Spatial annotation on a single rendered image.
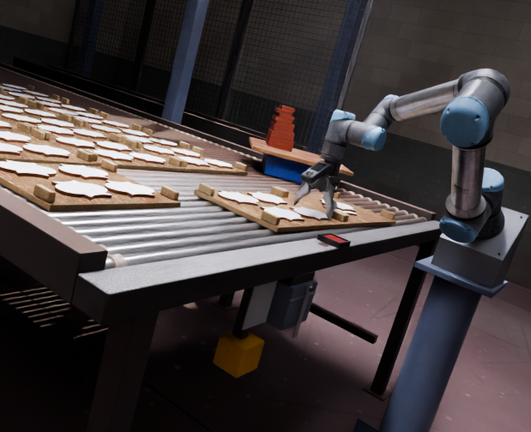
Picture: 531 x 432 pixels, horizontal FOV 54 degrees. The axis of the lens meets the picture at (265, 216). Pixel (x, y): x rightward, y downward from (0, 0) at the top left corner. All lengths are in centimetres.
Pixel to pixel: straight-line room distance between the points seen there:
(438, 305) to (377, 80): 546
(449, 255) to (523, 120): 481
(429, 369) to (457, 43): 537
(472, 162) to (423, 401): 94
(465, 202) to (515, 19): 535
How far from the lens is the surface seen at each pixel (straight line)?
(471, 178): 158
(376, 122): 173
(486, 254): 190
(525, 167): 660
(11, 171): 144
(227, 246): 125
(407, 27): 720
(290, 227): 154
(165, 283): 97
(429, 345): 200
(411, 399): 209
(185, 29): 371
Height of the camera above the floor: 128
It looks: 12 degrees down
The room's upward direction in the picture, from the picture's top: 15 degrees clockwise
